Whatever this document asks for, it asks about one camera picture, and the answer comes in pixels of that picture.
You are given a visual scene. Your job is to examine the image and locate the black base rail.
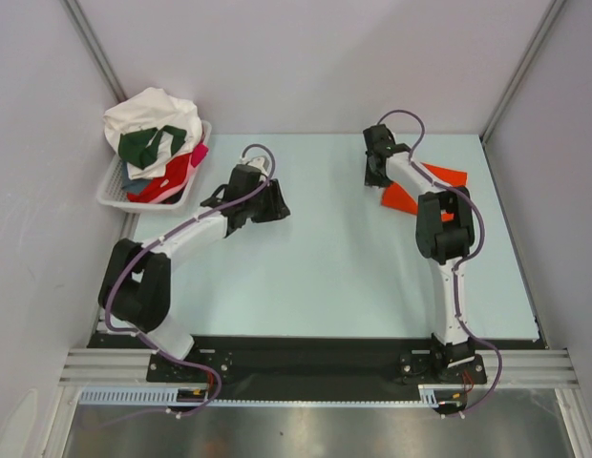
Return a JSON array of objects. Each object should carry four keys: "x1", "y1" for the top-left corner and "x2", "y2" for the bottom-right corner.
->
[{"x1": 88, "y1": 333, "x2": 548, "y2": 403}]

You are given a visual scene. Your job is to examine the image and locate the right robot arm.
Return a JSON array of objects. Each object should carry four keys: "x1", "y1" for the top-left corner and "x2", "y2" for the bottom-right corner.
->
[{"x1": 363, "y1": 124, "x2": 475, "y2": 345}]

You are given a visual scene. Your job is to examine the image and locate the green and white t shirt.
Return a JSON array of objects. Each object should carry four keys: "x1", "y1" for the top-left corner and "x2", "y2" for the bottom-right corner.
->
[{"x1": 117, "y1": 125, "x2": 187, "y2": 169}]

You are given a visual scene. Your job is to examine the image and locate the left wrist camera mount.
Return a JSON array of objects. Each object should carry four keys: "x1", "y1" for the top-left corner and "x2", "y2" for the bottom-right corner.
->
[{"x1": 240, "y1": 156, "x2": 271, "y2": 176}]

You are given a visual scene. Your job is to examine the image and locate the white slotted cable duct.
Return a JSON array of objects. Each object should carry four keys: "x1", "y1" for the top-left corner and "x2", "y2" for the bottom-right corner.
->
[{"x1": 79, "y1": 385, "x2": 466, "y2": 407}]

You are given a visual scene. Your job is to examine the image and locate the orange t shirt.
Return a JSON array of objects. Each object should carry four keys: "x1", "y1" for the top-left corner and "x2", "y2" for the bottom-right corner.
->
[{"x1": 381, "y1": 163, "x2": 468, "y2": 216}]

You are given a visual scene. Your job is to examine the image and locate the white plastic basket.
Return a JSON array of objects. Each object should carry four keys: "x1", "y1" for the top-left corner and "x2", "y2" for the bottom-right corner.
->
[{"x1": 96, "y1": 120, "x2": 212, "y2": 214}]

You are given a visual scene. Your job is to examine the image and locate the grey t shirt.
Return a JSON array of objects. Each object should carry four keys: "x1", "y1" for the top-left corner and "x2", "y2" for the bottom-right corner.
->
[{"x1": 121, "y1": 162, "x2": 151, "y2": 195}]

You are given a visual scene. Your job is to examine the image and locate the red t shirt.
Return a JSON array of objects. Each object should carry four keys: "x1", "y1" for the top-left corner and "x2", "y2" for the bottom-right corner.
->
[{"x1": 126, "y1": 154, "x2": 195, "y2": 204}]

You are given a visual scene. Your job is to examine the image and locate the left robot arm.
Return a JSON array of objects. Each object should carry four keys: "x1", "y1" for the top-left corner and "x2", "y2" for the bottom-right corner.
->
[{"x1": 98, "y1": 162, "x2": 290, "y2": 382}]

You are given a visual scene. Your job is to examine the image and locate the pink garment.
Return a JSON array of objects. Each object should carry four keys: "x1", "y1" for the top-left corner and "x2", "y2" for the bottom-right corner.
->
[{"x1": 190, "y1": 142, "x2": 209, "y2": 168}]

